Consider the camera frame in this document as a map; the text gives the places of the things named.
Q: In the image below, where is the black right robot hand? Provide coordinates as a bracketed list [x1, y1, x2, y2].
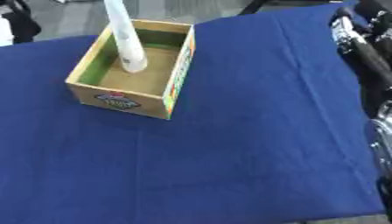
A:
[327, 0, 392, 118]

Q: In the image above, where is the tan cardboard box green inside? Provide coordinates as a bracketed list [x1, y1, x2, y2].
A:
[64, 18, 198, 121]

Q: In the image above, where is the white plastic bottle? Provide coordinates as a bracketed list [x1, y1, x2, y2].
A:
[102, 0, 151, 74]

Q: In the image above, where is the black tripod leg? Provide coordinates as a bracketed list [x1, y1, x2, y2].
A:
[235, 0, 275, 17]

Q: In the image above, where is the black bag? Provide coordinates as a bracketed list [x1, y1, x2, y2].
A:
[0, 0, 43, 45]

